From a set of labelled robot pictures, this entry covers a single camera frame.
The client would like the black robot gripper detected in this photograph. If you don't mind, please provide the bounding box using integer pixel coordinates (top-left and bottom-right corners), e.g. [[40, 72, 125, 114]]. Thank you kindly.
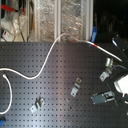
[[91, 36, 128, 106]]

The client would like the white cable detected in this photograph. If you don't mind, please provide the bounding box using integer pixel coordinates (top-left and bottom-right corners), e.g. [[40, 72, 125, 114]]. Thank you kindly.
[[0, 33, 124, 115]]

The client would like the black perforated board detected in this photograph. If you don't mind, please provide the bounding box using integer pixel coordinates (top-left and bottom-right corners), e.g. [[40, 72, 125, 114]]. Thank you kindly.
[[0, 43, 128, 128]]

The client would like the blue object at top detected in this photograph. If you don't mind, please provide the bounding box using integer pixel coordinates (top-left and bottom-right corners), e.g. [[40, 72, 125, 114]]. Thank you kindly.
[[91, 26, 98, 42]]

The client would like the blue object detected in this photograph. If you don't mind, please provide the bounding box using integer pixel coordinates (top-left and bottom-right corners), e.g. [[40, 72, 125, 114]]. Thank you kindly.
[[0, 116, 6, 126], [91, 26, 98, 42]]

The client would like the clear plastic bin right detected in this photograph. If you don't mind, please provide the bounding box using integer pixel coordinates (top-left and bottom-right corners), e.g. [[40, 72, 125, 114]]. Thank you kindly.
[[61, 0, 93, 40]]

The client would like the clear plastic bin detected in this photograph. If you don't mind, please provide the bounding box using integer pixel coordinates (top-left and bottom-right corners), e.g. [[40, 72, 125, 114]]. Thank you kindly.
[[34, 0, 55, 42], [61, 0, 93, 40]]

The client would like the clear plastic bin left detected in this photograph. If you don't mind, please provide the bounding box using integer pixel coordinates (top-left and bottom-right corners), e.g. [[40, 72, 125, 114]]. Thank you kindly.
[[34, 0, 55, 42]]

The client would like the blue object bottom left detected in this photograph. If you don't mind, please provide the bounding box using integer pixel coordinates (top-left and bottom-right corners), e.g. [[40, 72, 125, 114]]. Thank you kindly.
[[0, 116, 6, 126]]

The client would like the metal cable clip right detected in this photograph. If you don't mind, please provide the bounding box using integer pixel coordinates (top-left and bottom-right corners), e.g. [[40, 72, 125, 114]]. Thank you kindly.
[[99, 68, 112, 82]]

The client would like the metal cable clip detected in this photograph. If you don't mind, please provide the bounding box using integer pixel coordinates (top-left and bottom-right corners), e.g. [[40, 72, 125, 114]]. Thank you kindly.
[[99, 68, 112, 82], [30, 97, 45, 113], [70, 77, 82, 97]]

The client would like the metal cable clip middle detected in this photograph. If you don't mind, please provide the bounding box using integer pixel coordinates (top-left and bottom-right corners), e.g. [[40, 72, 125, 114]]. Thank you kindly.
[[70, 77, 82, 97]]

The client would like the metal cable clip left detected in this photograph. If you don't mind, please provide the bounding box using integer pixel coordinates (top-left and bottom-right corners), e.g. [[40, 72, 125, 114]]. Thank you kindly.
[[30, 97, 45, 113]]

